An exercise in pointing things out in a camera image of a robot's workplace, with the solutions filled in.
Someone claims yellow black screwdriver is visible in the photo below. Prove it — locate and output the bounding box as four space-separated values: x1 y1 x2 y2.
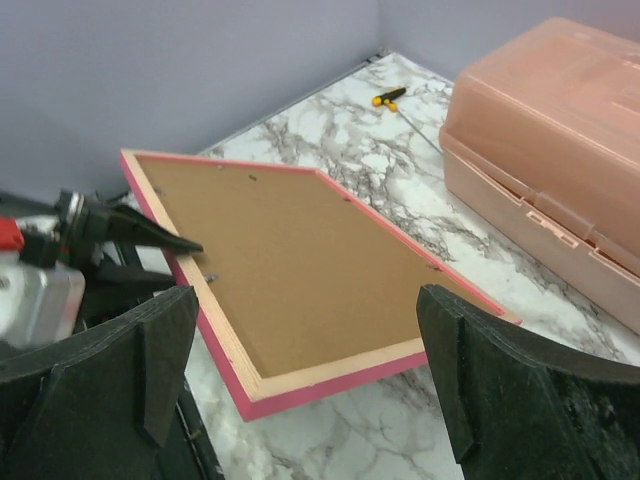
371 87 442 154

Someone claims pink translucent plastic toolbox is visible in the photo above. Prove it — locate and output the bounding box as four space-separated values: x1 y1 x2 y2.
439 18 639 330

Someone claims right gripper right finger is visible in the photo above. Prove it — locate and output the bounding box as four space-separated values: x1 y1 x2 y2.
416 285 639 479

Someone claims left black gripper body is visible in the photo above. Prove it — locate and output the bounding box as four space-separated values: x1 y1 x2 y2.
19 190 130 280

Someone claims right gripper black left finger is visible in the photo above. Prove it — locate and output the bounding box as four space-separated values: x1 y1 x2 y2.
1 286 199 479

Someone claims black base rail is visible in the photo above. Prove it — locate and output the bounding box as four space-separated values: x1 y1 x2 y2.
151 380 225 480

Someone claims pink wooden picture frame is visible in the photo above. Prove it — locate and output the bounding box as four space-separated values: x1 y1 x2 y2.
119 148 522 423

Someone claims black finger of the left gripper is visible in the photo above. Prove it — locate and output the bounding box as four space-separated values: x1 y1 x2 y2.
101 204 204 254

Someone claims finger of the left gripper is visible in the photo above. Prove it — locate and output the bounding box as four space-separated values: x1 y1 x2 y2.
84 263 176 300

